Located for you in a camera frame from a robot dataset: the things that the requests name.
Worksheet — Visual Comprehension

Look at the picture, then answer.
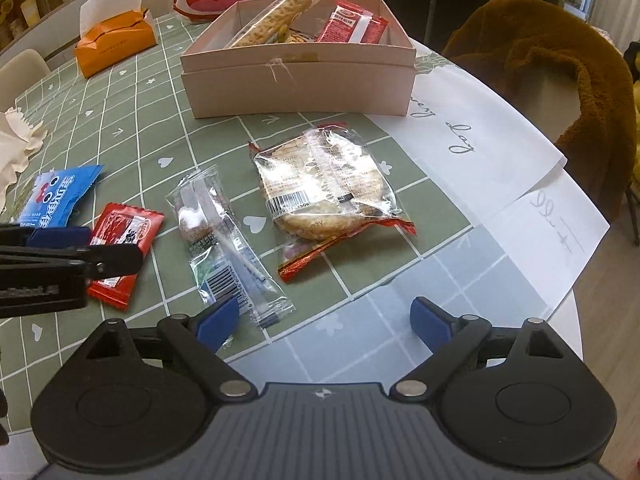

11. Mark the small red snack packet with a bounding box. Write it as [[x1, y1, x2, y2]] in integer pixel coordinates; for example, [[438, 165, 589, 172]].
[[88, 203, 164, 311]]

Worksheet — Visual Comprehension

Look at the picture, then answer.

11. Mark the blue seaweed snack packet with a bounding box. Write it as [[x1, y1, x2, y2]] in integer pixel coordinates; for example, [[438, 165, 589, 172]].
[[17, 165, 103, 229]]

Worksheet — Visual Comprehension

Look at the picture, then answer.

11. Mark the clear small candy packet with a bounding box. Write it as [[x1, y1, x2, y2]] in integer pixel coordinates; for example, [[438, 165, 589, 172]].
[[166, 165, 295, 328]]

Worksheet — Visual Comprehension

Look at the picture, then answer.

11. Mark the round rice cracker packet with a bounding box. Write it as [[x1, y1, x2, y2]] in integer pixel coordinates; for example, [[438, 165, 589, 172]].
[[248, 124, 416, 283]]

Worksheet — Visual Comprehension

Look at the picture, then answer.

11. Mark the long cracker stick packet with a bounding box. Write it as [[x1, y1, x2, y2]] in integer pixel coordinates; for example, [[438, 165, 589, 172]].
[[226, 0, 320, 48]]

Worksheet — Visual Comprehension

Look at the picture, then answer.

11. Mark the round bread bun packet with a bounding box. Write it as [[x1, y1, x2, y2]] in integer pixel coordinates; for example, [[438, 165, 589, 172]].
[[274, 29, 316, 44]]

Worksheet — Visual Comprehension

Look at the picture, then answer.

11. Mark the red spicy strip packet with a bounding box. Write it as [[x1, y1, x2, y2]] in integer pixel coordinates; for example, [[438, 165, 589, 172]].
[[317, 0, 388, 44]]

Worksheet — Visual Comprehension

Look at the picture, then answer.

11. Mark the cream illustrated tote bag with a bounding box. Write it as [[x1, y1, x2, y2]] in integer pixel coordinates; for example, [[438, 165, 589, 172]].
[[0, 107, 48, 207]]

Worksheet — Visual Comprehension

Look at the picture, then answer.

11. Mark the green grid tablecloth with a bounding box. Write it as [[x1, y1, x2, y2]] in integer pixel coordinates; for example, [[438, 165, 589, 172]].
[[1, 18, 547, 432]]

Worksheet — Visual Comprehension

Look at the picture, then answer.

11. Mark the white paper sheet lower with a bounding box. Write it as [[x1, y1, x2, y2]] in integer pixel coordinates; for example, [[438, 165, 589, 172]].
[[484, 167, 610, 310]]

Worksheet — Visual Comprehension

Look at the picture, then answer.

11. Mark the white paper sheet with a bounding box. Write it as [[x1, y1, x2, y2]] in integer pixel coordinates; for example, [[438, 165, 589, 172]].
[[370, 64, 566, 226], [484, 167, 610, 310]]

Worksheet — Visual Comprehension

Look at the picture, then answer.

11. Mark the beige chair left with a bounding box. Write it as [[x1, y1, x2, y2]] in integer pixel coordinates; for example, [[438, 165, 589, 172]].
[[0, 49, 51, 113]]

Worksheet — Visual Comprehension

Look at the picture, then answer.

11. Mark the white paper sheet upper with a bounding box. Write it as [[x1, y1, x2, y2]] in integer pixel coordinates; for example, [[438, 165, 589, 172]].
[[370, 64, 566, 226]]

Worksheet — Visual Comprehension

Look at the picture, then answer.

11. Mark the orange tissue box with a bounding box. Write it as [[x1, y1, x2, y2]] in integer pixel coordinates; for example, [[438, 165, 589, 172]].
[[74, 10, 157, 78]]

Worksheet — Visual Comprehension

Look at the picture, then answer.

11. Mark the white tissue paper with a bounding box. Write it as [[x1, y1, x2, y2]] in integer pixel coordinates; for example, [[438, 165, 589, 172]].
[[79, 0, 142, 37]]

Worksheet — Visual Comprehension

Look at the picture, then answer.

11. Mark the pink cardboard box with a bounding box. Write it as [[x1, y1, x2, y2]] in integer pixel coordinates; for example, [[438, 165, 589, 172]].
[[180, 0, 416, 118]]

